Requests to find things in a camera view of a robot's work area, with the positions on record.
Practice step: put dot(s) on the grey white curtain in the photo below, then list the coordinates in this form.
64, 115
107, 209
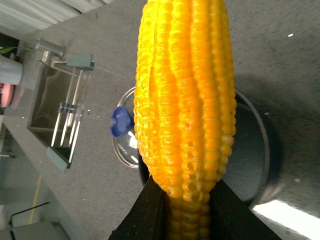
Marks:
28, 16

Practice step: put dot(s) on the glass lid with blue knob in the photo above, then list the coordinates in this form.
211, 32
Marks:
123, 135

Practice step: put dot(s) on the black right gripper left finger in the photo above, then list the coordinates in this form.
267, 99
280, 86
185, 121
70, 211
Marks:
146, 219

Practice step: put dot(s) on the dark blue pot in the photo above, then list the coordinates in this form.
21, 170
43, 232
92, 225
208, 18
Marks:
253, 169

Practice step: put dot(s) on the pink round object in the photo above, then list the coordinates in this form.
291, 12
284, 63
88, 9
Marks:
7, 93

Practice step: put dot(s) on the yellow corn cob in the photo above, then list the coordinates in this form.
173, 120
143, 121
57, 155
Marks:
185, 107

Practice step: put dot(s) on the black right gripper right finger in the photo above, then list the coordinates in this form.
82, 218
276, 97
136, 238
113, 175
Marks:
231, 219

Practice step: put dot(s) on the grey cylinder container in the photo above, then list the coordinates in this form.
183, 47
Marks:
11, 72

